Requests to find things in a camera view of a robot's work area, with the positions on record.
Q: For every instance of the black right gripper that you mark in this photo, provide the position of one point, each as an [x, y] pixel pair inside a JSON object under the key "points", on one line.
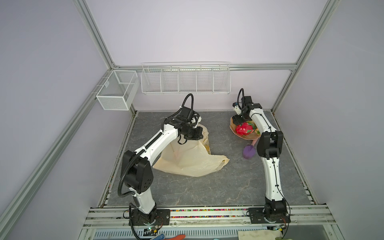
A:
{"points": [[236, 120]]}

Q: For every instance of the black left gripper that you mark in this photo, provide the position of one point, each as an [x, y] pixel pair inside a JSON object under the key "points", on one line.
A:
{"points": [[199, 135]]}

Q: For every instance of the cream plastic bag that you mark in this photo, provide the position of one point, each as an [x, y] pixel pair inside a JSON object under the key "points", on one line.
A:
{"points": [[193, 159]]}

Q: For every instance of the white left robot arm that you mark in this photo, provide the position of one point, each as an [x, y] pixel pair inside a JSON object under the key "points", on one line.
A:
{"points": [[136, 172]]}

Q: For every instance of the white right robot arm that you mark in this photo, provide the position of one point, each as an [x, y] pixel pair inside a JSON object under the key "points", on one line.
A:
{"points": [[269, 148]]}

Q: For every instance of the red dragon fruit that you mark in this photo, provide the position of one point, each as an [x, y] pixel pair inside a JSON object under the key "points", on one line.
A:
{"points": [[245, 128]]}

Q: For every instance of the pink wavy fruit plate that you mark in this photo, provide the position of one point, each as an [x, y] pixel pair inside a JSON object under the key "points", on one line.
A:
{"points": [[254, 136]]}

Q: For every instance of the pink purple spatula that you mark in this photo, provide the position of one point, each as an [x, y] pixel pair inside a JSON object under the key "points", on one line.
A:
{"points": [[250, 150]]}

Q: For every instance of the small white mesh basket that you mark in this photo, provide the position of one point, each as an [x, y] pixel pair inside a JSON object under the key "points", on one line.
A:
{"points": [[119, 90]]}

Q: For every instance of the red blue glove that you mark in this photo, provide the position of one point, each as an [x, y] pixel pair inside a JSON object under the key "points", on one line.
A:
{"points": [[162, 236]]}

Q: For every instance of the beige cloth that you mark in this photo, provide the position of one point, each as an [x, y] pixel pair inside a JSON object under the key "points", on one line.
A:
{"points": [[260, 235]]}

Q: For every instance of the long white wire basket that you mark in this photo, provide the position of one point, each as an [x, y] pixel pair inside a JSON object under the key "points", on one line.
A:
{"points": [[186, 77]]}

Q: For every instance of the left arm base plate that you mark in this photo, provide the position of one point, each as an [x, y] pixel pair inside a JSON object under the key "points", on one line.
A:
{"points": [[155, 217]]}

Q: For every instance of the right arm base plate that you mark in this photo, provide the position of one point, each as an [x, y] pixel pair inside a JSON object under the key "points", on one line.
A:
{"points": [[268, 215]]}

